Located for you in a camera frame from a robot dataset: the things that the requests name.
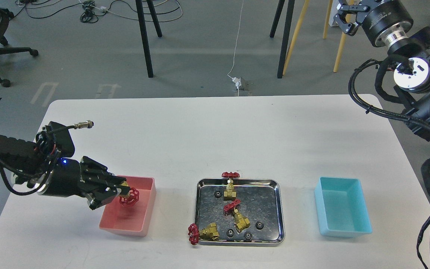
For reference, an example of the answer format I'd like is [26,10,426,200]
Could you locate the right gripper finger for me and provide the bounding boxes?
[333,0,367,36]

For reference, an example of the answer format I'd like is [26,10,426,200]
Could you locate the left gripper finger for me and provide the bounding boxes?
[82,156,129,193]
[87,185,120,210]

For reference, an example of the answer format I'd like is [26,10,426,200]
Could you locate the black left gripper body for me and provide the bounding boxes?
[37,156,105,198]

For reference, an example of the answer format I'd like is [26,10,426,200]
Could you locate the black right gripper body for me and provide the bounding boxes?
[360,0,413,47]

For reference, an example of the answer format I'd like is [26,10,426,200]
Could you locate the brass valve red handle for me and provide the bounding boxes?
[119,187,140,207]
[223,199,250,233]
[222,171,240,201]
[188,222,220,245]

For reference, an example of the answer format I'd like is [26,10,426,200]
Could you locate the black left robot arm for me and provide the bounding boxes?
[0,120,139,210]

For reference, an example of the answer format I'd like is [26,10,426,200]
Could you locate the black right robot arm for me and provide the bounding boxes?
[333,0,430,249]

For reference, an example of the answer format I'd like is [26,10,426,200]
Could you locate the pink plastic box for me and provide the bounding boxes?
[99,176,156,237]

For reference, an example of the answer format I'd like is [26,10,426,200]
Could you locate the blue plastic box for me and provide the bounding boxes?
[314,177,372,238]

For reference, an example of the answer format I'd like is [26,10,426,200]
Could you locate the yellow wooden leg right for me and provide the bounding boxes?
[322,0,347,73]

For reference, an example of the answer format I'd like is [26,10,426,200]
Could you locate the yellow wooden leg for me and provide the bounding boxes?
[282,0,310,77]
[322,0,347,73]

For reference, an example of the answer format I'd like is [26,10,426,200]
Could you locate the yellow wooden leg left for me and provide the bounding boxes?
[282,0,310,77]

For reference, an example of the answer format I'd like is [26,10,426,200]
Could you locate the black stand legs right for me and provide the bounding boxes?
[269,0,295,79]

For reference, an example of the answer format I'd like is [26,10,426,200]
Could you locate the white power adapter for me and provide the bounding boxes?
[232,77,251,96]

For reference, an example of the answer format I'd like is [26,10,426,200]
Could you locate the shiny metal tray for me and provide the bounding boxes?
[193,178,285,247]

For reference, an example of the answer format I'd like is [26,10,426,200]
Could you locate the black tripod legs left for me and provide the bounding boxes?
[135,0,163,78]

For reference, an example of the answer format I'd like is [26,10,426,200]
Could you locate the brass valve bottom red handle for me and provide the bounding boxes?
[188,222,220,245]

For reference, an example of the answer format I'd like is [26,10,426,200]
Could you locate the brass valve top red handle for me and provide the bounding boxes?
[222,171,240,201]

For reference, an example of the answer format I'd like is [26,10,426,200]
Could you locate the white cable on floor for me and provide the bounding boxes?
[228,0,245,79]

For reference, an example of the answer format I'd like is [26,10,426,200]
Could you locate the black floor cables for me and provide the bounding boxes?
[15,0,183,24]

